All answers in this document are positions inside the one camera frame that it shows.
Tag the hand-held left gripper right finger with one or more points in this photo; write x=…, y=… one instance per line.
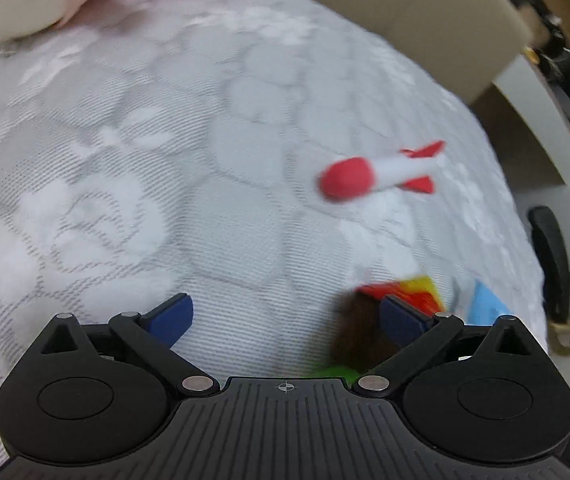
x=401, y=321

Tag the brown cardboard box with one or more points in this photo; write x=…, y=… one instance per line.
x=530, y=115

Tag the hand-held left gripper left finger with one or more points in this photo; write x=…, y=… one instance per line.
x=172, y=317

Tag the green plastic toy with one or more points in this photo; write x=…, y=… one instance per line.
x=337, y=371

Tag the red and white toy rocket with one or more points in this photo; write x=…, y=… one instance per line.
x=350, y=177

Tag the black curved chair part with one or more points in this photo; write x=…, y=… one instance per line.
x=550, y=260

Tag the light blue plastic object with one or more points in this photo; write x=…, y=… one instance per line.
x=487, y=305

